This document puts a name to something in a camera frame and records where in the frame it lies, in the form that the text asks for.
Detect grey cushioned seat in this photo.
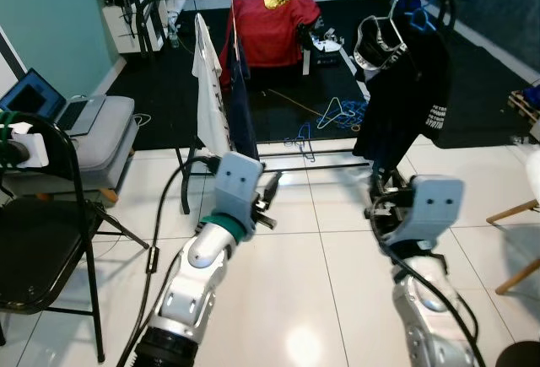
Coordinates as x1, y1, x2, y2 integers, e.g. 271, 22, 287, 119
4, 95, 140, 201

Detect yellow cord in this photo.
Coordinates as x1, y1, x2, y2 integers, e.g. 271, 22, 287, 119
263, 89, 326, 119

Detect navy t-shirt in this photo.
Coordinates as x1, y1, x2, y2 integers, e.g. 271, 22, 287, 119
226, 34, 261, 162

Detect grey open laptop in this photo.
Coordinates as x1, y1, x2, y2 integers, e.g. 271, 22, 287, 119
0, 68, 107, 137

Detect black folding chair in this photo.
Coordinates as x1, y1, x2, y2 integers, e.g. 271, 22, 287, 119
0, 112, 153, 364

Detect white device with buttons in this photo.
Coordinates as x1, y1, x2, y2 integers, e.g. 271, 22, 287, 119
310, 34, 347, 68

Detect red cloth yellow print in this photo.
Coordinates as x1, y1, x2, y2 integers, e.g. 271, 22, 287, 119
221, 0, 321, 69

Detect thin white hanger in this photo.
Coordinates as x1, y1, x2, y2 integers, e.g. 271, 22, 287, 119
371, 0, 404, 30

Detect black t-shirt white print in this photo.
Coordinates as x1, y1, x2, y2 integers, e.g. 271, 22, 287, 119
353, 14, 453, 175

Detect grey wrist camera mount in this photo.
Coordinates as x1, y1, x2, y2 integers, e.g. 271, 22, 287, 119
211, 152, 264, 226
384, 175, 467, 247

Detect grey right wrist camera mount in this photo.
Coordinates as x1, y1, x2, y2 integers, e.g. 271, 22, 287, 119
384, 175, 467, 247

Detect black round stool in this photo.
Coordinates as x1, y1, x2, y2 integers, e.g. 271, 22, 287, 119
494, 342, 540, 367

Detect white shelf unit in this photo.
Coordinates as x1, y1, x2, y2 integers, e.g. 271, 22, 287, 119
101, 0, 188, 54

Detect white chair wooden legs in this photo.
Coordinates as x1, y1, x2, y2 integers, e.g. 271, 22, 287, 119
488, 143, 540, 296

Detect wooden pallet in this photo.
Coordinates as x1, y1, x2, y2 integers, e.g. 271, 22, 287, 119
509, 89, 540, 127

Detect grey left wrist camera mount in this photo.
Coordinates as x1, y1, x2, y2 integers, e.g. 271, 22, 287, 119
211, 152, 264, 226

